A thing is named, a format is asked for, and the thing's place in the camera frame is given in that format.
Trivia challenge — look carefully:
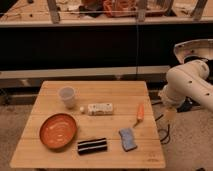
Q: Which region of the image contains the black striped eraser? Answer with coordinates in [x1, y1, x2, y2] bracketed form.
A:
[77, 138, 108, 155]

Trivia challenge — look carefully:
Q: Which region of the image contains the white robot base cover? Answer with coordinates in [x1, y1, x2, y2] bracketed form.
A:
[173, 39, 213, 64]

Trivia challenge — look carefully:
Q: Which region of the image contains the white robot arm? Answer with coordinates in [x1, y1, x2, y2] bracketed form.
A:
[158, 60, 213, 124]

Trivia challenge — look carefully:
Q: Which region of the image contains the black power adapter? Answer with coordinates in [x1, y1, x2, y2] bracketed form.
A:
[177, 99, 193, 113]

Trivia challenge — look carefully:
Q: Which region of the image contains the blue sponge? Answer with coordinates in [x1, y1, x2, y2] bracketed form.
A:
[119, 128, 137, 152]

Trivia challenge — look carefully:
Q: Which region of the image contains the white rectangular box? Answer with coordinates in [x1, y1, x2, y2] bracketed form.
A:
[88, 103, 113, 115]

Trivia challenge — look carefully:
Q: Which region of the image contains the small white ball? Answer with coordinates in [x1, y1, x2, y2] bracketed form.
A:
[80, 106, 85, 113]

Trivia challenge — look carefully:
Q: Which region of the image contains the wooden folding table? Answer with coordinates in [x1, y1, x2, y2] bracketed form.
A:
[10, 81, 165, 169]

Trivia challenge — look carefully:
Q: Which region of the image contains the orange bowl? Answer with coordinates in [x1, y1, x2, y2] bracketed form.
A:
[39, 113, 77, 150]

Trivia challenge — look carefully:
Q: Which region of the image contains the wooden workbench shelf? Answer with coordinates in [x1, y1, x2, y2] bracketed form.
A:
[0, 0, 213, 28]

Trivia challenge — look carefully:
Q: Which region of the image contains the black cable on floor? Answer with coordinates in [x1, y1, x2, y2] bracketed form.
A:
[154, 113, 172, 145]

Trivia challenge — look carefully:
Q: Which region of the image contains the orange handled screwdriver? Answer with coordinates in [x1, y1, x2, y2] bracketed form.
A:
[133, 103, 144, 128]

